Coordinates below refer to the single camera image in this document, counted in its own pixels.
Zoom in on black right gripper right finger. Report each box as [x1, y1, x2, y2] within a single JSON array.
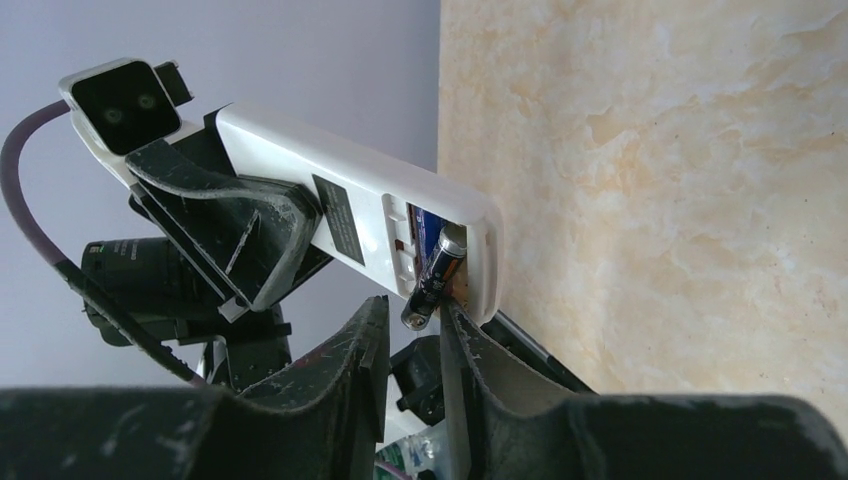
[[440, 301, 847, 479]]

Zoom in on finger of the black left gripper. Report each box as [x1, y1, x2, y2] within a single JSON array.
[[284, 245, 333, 292], [125, 140, 322, 311]]

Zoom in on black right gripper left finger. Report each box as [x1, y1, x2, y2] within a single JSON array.
[[1, 296, 390, 479]]

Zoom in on white remote control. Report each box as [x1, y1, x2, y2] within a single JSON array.
[[208, 103, 504, 324]]

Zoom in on purple AAA battery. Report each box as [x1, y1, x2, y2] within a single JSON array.
[[411, 206, 446, 263]]

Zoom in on black AAA battery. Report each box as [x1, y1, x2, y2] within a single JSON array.
[[400, 223, 467, 331]]

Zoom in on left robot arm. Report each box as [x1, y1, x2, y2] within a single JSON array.
[[81, 134, 329, 391]]

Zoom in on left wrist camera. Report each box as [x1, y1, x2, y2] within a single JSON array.
[[58, 57, 194, 187]]

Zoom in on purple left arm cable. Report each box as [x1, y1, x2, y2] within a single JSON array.
[[0, 99, 207, 389]]

